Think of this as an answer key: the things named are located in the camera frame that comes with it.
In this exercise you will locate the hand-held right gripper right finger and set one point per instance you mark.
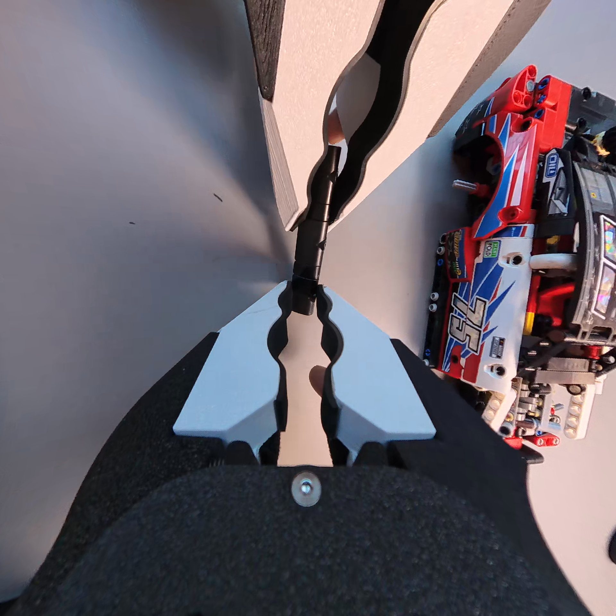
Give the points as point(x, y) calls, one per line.
point(380, 390)

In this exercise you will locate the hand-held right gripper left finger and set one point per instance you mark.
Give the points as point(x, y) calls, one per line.
point(231, 385)

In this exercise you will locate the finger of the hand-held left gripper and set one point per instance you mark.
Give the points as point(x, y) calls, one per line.
point(447, 57)
point(298, 96)

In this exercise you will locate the black lego rod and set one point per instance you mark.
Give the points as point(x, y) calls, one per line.
point(315, 231)

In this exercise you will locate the red white blue lego car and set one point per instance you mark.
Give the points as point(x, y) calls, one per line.
point(519, 269)

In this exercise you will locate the person's left hand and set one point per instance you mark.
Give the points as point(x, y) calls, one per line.
point(335, 126)

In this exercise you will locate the person's right hand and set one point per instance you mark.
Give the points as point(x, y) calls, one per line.
point(319, 380)

